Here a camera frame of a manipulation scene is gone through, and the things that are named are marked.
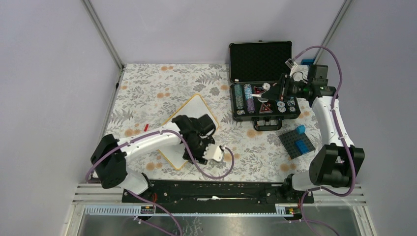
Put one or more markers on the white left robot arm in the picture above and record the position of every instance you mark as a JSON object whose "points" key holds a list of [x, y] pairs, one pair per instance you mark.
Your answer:
{"points": [[111, 157]]}

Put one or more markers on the black poker chip case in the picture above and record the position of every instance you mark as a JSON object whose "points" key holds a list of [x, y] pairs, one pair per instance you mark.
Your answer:
{"points": [[261, 64]]}

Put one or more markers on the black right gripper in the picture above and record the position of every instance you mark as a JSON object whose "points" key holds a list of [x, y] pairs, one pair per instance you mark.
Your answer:
{"points": [[279, 91]]}

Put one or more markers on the floral patterned table mat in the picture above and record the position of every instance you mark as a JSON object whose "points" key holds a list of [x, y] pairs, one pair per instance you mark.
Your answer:
{"points": [[151, 93]]}

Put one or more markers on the green poker chip stack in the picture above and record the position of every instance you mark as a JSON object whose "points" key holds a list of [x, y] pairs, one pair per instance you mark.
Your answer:
{"points": [[239, 97]]}

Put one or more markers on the aluminium frame rail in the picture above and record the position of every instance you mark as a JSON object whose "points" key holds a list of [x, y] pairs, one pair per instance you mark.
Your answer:
{"points": [[116, 201]]}

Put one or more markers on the yellow framed whiteboard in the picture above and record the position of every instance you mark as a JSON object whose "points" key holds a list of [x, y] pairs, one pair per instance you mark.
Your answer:
{"points": [[194, 107]]}

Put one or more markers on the grey lego baseplate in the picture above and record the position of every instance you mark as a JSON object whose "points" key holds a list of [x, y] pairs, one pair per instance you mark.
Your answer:
{"points": [[288, 141]]}

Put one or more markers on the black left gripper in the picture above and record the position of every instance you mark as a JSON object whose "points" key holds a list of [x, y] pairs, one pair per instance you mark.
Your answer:
{"points": [[198, 157]]}

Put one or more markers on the small blue lego cube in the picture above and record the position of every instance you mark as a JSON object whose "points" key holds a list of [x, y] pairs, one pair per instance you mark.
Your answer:
{"points": [[300, 129]]}

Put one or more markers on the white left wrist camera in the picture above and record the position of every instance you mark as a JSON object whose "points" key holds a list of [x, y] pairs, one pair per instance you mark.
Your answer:
{"points": [[214, 152]]}

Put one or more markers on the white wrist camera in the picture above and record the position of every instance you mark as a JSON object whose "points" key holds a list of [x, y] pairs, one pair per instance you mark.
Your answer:
{"points": [[214, 152], [298, 72]]}

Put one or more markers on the blue box in corner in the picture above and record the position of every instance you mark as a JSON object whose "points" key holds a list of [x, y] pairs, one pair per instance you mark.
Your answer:
{"points": [[307, 62]]}

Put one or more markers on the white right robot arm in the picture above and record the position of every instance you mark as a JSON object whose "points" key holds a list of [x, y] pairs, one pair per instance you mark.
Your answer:
{"points": [[339, 160]]}

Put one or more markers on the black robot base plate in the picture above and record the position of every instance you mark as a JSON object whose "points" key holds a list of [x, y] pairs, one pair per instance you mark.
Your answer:
{"points": [[185, 196]]}

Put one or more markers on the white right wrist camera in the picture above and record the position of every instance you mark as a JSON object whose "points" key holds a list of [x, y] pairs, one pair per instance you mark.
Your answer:
{"points": [[298, 72]]}

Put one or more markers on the blue purple poker chip stack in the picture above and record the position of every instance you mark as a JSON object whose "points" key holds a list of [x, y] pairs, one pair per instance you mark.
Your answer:
{"points": [[249, 98]]}

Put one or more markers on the blue lego brick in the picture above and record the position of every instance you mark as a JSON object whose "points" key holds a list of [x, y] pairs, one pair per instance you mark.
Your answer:
{"points": [[302, 147]]}

